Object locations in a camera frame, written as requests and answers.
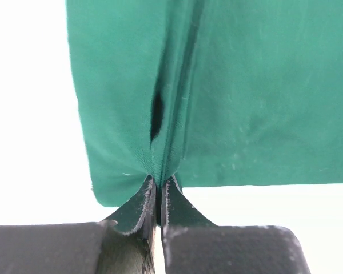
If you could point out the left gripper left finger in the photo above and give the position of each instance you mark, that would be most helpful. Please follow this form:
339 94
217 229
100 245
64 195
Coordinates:
121 243

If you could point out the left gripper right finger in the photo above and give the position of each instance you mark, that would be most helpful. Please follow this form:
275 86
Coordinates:
193 244

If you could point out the green surgical drape cloth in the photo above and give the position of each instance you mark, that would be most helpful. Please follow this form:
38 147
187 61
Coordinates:
217 93

